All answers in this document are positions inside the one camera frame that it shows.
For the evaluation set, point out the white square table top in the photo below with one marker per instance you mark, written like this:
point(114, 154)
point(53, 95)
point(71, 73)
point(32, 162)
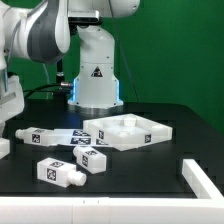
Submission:
point(124, 132)

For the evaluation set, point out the white marker sheet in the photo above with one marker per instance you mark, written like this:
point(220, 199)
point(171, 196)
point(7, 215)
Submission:
point(75, 137)

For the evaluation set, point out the black camera stand pole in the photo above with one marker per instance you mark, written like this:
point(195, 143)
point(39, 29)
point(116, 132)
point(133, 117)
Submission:
point(60, 73)

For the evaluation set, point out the silver background camera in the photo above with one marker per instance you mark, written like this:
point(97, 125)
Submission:
point(84, 17)

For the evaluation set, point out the white L-shaped fence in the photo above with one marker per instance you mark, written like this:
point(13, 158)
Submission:
point(206, 208)

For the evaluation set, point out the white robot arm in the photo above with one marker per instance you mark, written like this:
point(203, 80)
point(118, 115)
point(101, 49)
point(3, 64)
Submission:
point(42, 34)

